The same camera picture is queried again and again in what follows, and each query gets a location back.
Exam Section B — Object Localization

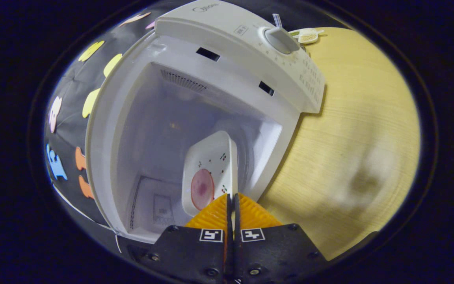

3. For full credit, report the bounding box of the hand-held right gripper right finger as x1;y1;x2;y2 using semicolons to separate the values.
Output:
234;192;329;284

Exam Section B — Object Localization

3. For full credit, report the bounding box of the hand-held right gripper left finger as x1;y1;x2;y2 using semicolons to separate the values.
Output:
132;193;234;284

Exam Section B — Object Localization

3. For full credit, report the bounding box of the pink ham slice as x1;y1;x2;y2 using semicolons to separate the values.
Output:
190;168;215;211

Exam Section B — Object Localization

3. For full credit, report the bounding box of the white square plate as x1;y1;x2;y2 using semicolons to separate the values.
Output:
181;131;239;217

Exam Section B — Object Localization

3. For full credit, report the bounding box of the white microwave oven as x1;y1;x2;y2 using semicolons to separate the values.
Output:
85;0;326;253

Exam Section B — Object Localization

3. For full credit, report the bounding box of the white divided bean dish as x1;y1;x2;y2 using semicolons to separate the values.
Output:
289;27;325;45

